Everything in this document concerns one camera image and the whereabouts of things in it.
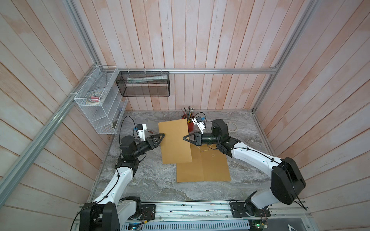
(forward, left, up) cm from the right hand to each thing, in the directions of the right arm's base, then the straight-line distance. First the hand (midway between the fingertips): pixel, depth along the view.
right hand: (183, 139), depth 74 cm
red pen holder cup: (+5, -4, +5) cm, 8 cm away
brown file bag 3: (-3, -20, -25) cm, 32 cm away
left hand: (+2, +11, -2) cm, 12 cm away
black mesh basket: (+47, +30, +2) cm, 56 cm away
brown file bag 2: (-8, -5, -25) cm, 27 cm away
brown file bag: (-3, +5, -5) cm, 7 cm away
